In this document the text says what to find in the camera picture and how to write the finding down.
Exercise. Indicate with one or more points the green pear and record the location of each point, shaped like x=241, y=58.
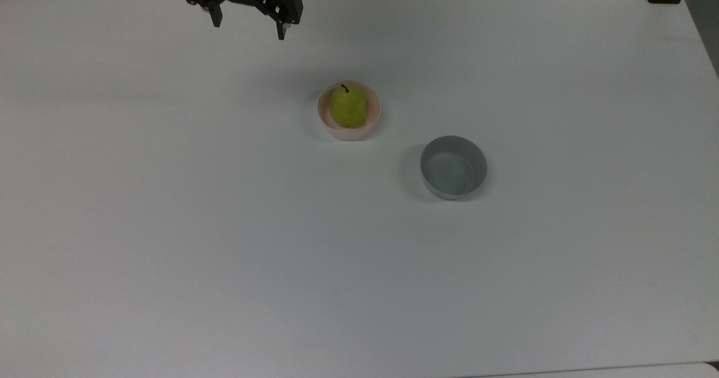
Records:
x=347, y=106

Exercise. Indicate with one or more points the pink bowl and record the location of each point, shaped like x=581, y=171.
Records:
x=353, y=132

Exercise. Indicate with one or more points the grey bowl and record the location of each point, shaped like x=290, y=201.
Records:
x=453, y=170

